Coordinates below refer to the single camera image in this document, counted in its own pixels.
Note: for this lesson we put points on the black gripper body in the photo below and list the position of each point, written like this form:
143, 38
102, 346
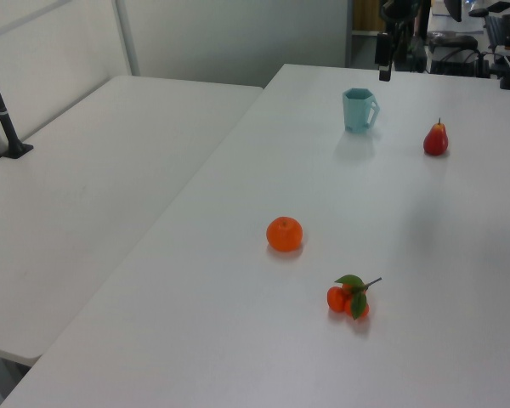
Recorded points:
382, 49

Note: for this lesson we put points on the teal hexagonal mug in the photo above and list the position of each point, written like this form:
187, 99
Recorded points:
357, 110

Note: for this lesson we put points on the yellow wooden cabinet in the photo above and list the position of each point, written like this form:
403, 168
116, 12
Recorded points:
362, 15

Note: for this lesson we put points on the black office chair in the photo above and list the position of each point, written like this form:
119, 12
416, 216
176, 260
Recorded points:
452, 41

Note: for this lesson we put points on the red pear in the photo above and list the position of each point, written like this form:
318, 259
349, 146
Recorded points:
435, 142

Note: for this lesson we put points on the large orange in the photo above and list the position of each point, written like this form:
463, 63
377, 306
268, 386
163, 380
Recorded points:
285, 234

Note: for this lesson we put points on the small tangerines with leaves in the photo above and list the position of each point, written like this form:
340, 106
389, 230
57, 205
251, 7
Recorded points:
338, 299

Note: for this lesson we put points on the white side table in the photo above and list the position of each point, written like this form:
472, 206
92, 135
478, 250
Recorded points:
89, 191

